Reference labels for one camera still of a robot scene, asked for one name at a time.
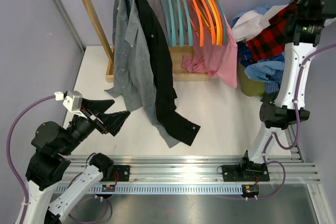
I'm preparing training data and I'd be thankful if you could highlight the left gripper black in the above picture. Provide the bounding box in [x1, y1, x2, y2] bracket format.
[59, 98, 131, 155]

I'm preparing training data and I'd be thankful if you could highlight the teal plastic hanger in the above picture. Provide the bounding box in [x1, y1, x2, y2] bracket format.
[159, 0, 172, 46]

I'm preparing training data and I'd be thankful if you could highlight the red black plaid shirt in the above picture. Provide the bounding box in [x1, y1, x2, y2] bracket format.
[247, 0, 298, 61]

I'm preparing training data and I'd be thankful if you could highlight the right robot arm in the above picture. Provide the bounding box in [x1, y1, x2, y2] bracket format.
[223, 0, 335, 182]

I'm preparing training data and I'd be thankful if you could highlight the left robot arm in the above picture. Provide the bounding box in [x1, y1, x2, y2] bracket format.
[16, 95, 130, 223]

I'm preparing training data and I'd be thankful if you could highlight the grey shirt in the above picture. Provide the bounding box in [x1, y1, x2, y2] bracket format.
[107, 0, 179, 148]

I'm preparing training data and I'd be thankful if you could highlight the pink shirt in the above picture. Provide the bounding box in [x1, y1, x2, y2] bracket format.
[181, 21, 238, 89]

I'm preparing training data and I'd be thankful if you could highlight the light blue shirt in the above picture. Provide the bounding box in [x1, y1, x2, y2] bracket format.
[244, 54, 285, 83]

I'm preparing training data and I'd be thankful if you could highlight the white shirt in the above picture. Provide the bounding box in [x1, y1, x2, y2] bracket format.
[232, 5, 287, 42]

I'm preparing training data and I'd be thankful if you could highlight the blue checked shirt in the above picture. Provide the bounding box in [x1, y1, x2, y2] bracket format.
[237, 41, 283, 95]

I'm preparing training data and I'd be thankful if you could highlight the olive green laundry basket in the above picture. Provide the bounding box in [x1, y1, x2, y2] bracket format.
[237, 64, 265, 97]

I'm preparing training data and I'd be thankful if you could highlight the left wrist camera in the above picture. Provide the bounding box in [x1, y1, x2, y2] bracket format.
[54, 90, 85, 117]

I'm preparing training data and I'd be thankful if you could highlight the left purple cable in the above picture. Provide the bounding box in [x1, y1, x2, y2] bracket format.
[5, 95, 57, 224]

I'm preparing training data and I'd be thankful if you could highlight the aluminium rail base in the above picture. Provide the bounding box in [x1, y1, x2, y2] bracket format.
[56, 154, 322, 201]

